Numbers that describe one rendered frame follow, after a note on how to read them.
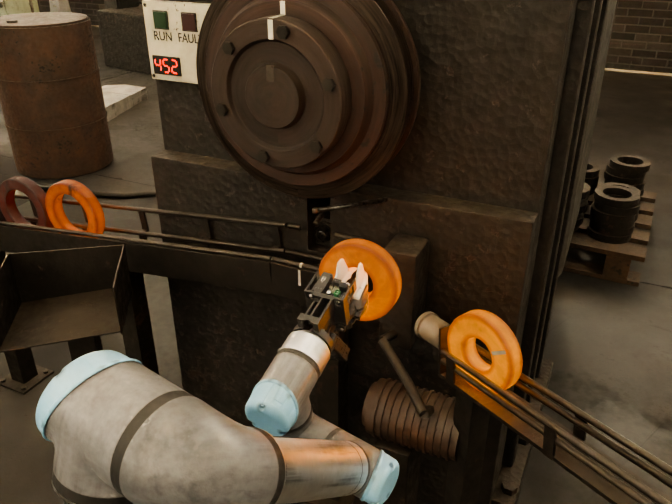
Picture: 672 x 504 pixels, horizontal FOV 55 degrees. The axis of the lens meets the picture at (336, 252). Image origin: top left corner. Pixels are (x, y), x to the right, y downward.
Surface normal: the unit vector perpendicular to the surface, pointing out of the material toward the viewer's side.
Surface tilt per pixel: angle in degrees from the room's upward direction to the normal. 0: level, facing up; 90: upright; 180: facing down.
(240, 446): 46
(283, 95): 90
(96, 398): 28
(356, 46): 62
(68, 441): 73
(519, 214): 0
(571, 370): 0
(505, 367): 89
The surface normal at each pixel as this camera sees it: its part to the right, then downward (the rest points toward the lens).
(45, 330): -0.08, -0.88
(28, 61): 0.11, 0.46
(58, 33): 0.68, 0.34
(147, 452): -0.18, -0.32
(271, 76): -0.42, 0.42
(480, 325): -0.80, 0.27
